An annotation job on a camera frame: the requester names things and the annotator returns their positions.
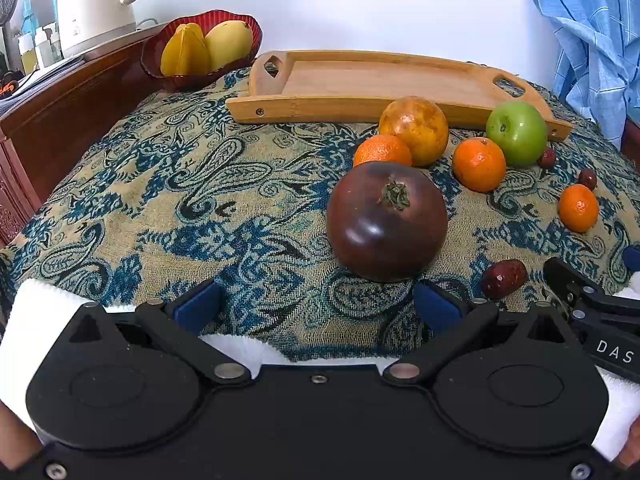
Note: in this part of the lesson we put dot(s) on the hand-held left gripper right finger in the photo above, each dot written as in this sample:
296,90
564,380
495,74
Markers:
435,305

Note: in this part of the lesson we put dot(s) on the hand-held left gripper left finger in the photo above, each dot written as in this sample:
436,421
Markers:
197,302

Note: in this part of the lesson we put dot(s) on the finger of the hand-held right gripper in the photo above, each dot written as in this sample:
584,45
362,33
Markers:
575,285
633,259

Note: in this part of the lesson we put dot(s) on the red jujube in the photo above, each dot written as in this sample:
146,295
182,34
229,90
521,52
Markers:
588,179
546,158
504,279

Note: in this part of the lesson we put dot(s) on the small orange mandarin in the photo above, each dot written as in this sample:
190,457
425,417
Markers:
382,151
578,208
479,165

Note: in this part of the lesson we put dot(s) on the dark purple tomato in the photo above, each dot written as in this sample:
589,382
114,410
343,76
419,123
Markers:
385,240

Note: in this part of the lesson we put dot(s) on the green apple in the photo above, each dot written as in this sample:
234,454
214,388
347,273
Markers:
516,132

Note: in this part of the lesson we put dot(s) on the large mottled yellow orange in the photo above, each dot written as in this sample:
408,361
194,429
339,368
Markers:
415,125

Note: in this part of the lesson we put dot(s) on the person's right leg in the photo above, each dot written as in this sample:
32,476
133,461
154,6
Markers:
631,447

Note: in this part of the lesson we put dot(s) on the person's leg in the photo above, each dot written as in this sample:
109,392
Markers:
631,447
15,440

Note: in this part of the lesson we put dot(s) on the brown wooden furniture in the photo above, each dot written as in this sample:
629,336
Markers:
631,142

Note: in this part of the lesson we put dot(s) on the blue paisley blanket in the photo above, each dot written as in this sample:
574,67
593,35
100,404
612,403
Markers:
175,185

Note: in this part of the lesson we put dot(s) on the white towel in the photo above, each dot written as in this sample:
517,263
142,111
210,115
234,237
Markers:
40,310

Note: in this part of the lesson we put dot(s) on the blue checked cloth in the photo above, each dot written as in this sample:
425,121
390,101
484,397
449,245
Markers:
595,35

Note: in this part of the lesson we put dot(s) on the person's left leg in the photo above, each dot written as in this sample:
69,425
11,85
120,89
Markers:
15,440

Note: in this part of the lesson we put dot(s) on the brown wooden cabinet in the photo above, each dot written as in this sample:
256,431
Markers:
75,105

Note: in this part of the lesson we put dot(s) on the red glass bowl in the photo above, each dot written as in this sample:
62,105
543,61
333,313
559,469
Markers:
155,67

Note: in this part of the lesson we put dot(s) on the yellow starfruit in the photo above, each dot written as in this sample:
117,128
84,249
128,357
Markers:
184,50

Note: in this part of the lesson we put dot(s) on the yellow mango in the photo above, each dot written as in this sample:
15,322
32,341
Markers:
229,45

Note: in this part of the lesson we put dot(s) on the stack of papers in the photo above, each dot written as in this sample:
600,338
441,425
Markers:
45,75

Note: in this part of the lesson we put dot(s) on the white bottle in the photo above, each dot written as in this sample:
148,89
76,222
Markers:
27,55
47,47

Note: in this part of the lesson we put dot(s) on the white electric kettle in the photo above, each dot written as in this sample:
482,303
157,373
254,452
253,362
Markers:
95,5

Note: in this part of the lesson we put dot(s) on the blue cap bottle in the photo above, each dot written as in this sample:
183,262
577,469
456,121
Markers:
27,15

